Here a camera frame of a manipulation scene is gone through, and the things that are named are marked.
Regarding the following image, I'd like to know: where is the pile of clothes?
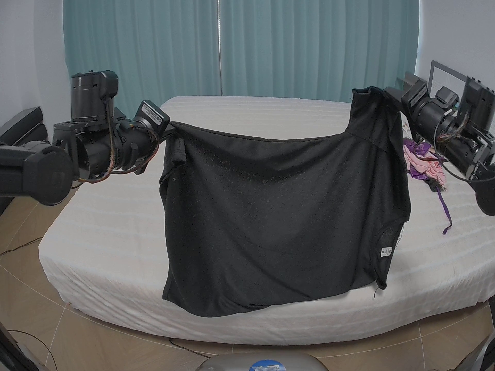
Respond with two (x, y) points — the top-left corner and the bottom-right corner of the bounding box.
(402, 122), (455, 236)

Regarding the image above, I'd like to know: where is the black cable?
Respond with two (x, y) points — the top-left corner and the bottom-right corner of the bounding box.
(7, 328), (55, 363)
(168, 336), (212, 359)
(0, 238), (42, 256)

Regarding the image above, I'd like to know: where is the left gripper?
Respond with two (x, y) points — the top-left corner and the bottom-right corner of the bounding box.
(116, 120), (174, 175)

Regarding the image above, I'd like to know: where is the bed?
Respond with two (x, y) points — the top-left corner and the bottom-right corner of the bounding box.
(38, 60), (495, 343)

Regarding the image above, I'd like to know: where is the black T-shirt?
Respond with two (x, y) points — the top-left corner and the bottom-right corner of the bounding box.
(158, 86), (413, 318)

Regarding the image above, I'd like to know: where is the blue-green curtain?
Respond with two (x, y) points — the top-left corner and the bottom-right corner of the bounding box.
(218, 0), (420, 103)
(63, 0), (223, 113)

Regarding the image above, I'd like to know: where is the black chest of drawers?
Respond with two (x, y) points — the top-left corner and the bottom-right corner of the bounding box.
(0, 107), (49, 215)

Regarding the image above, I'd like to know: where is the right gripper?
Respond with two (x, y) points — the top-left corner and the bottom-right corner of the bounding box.
(383, 87), (458, 140)

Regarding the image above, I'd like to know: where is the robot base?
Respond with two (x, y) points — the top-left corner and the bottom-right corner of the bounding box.
(197, 353), (324, 371)

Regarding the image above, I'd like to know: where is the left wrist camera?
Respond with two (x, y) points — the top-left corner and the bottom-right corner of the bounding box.
(133, 100), (171, 135)

